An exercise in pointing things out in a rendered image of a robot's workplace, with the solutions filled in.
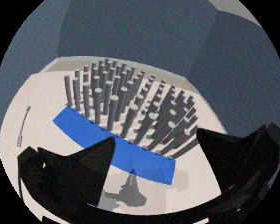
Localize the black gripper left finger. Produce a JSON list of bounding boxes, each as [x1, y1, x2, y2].
[[38, 136, 116, 206]]

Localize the grey combination wrench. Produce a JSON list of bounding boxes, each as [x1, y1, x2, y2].
[[16, 105, 31, 148]]

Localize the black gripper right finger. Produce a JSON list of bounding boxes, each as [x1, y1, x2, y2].
[[196, 124, 266, 193]]

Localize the blue flat strip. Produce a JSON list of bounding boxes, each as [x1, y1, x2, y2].
[[52, 107, 176, 185]]

